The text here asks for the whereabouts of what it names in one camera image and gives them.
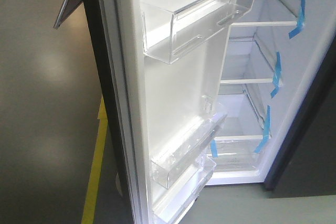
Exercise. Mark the open fridge door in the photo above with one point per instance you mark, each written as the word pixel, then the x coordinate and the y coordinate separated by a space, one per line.
pixel 148 101

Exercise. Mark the white fridge interior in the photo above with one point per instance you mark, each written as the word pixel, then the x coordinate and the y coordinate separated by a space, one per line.
pixel 273 54

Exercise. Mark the middle clear door bin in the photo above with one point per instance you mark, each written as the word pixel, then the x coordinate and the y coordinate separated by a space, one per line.
pixel 177 155

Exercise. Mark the clear door bin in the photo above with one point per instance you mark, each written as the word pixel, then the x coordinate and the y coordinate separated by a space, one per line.
pixel 176 202
pixel 177 155
pixel 173 28

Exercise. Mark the upper clear door bin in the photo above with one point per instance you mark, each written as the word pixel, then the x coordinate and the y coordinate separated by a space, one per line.
pixel 173 28

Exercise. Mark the lower clear door bin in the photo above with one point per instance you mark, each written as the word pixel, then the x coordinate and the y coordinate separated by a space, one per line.
pixel 176 202

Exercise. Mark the yellow floor tape line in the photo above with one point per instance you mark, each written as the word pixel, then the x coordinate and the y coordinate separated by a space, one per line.
pixel 96 166

